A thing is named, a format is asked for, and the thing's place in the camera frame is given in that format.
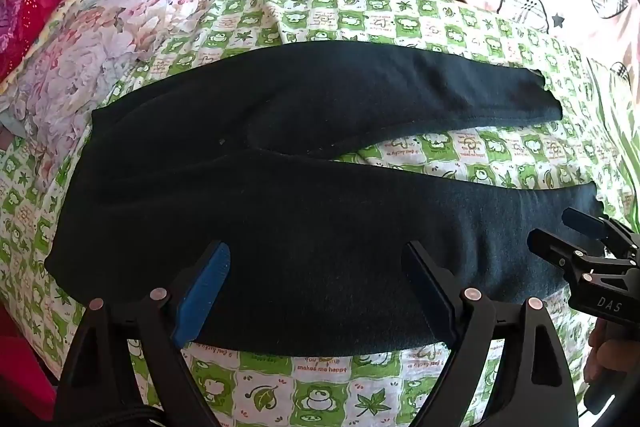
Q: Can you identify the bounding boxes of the black pants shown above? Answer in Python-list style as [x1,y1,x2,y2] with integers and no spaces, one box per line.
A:
[44,41,601,356]

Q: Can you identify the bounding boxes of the person's right hand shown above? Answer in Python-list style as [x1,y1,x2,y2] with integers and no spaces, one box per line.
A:
[585,321,640,388]

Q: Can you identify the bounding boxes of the green checkered bed sheet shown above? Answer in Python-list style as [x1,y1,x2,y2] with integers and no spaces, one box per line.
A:
[0,0,640,427]

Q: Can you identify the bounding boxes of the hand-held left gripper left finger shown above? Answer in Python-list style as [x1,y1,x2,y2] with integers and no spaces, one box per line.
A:
[57,241,231,427]

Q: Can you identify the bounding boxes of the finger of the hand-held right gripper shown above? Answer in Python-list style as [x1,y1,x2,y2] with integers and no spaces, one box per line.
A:
[529,229,637,289]
[561,207,640,259]

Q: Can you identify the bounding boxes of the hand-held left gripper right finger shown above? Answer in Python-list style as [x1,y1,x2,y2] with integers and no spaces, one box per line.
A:
[400,241,583,427]

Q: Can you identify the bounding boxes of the pale floral blanket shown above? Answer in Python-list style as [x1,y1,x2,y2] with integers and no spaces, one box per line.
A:
[0,0,224,148]

